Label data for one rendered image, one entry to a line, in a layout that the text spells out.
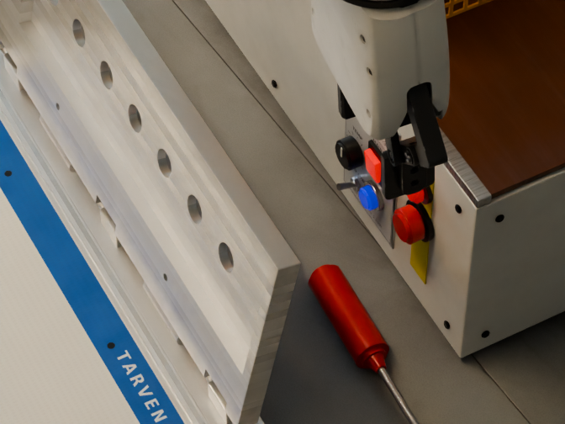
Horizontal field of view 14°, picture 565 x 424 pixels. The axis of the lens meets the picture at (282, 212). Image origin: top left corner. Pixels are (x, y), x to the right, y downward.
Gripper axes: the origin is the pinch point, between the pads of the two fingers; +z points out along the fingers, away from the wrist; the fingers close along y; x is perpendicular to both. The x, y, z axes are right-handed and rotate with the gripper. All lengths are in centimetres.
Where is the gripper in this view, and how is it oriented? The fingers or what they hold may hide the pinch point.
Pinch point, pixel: (385, 131)
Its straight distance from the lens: 133.3
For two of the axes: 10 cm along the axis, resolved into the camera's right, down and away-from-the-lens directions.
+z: 0.5, 6.0, 8.0
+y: 3.6, 7.3, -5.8
